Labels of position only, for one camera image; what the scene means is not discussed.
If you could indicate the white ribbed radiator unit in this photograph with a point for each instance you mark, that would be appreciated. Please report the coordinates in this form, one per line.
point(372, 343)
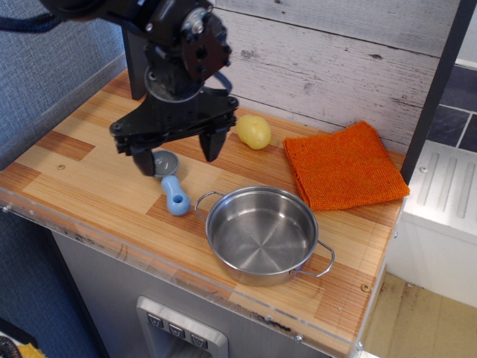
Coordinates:
point(434, 244)

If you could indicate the yellow object bottom left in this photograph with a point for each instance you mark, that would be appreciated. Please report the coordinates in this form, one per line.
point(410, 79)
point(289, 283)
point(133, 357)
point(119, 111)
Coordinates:
point(29, 351)

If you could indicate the orange folded cloth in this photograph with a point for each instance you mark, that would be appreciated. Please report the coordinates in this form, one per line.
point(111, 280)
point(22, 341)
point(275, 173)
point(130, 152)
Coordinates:
point(347, 169)

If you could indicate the blue grey toy spoon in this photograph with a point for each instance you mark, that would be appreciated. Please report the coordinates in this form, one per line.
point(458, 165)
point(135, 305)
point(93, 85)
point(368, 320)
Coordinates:
point(166, 165)

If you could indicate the dark grey left post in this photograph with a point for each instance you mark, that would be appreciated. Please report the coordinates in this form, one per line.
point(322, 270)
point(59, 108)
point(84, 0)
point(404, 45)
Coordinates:
point(134, 47)

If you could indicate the dark grey right post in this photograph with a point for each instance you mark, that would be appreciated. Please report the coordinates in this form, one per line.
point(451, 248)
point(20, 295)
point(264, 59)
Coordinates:
point(443, 71)

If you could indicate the dark grey post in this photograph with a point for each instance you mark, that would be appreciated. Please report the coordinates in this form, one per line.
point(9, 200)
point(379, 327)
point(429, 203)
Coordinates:
point(134, 47)
point(443, 71)

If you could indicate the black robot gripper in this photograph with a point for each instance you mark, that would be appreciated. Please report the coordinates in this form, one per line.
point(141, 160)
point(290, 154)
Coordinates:
point(204, 112)

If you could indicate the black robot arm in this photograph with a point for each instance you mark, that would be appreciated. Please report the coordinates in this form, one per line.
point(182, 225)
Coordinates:
point(185, 48)

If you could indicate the stainless steel pot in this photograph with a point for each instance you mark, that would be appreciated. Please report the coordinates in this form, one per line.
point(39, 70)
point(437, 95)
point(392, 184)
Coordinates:
point(264, 236)

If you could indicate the yellow toy potato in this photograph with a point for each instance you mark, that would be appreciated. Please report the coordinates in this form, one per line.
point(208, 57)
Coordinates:
point(254, 131)

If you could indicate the grey toy fridge cabinet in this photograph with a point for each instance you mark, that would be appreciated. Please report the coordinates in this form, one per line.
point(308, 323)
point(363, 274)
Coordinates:
point(139, 315)

